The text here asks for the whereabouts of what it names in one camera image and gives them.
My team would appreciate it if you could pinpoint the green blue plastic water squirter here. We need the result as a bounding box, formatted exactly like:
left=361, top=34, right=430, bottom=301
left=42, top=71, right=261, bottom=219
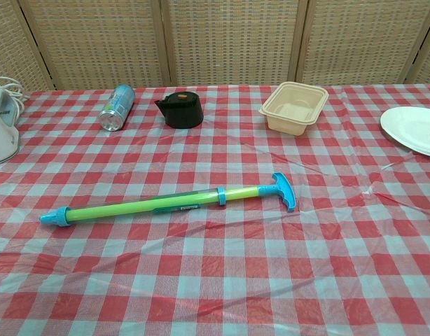
left=39, top=186, right=227, bottom=228

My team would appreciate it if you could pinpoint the black teapot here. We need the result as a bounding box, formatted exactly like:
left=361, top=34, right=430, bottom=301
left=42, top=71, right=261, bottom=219
left=153, top=91, right=204, bottom=129

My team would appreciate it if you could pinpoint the white paper plate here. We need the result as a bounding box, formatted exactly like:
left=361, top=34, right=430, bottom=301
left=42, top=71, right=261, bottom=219
left=380, top=106, right=430, bottom=158

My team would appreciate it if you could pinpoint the beige food container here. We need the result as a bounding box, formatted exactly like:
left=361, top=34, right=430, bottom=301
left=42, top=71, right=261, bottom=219
left=258, top=81, right=329, bottom=136

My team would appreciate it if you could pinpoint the red white checkered tablecloth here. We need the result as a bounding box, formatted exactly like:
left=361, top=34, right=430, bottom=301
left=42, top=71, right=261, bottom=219
left=0, top=83, right=430, bottom=336

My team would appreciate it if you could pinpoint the white iron power cord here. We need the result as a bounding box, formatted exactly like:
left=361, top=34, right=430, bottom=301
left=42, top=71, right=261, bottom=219
left=0, top=76, right=29, bottom=116

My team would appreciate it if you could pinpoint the light blue drink can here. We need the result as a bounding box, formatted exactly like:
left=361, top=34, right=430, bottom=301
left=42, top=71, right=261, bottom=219
left=98, top=83, right=137, bottom=132

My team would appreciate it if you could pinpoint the white steam iron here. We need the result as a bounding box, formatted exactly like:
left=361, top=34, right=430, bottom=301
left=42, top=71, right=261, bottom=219
left=0, top=87, right=20, bottom=166

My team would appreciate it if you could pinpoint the green and blue water pump toy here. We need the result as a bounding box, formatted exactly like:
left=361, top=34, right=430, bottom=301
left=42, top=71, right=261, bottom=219
left=67, top=171, right=300, bottom=223

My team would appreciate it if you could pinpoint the woven bamboo folding screen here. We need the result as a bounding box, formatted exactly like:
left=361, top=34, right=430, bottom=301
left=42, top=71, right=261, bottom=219
left=0, top=0, right=430, bottom=91

